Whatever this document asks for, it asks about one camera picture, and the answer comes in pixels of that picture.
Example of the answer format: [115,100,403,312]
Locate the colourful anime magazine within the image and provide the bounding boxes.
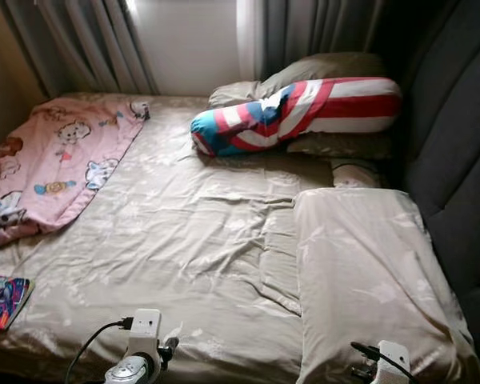
[0,274,35,331]

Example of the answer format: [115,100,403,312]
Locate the large beige pillow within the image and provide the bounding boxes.
[293,186,480,384]

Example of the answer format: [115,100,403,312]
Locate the beige floral bed sheet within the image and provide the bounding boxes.
[0,90,480,384]

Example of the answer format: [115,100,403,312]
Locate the small beige pillow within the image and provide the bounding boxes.
[332,158,382,190]

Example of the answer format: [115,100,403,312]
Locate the pink cartoon print blanket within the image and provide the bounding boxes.
[0,96,150,249]

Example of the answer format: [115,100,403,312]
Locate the flag pattern bolster pillow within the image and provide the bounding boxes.
[190,76,402,158]

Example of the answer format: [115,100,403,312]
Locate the white window blind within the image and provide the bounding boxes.
[132,0,261,95]

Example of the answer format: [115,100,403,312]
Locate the grey curtain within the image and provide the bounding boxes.
[260,0,385,77]
[0,0,157,97]

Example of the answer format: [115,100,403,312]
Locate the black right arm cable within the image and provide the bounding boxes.
[350,342,417,384]

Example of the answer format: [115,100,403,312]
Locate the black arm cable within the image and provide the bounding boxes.
[64,317,135,384]
[350,342,417,384]

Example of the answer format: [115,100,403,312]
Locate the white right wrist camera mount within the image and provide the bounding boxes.
[376,340,411,384]

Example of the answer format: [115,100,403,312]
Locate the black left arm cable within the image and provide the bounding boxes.
[64,317,135,384]

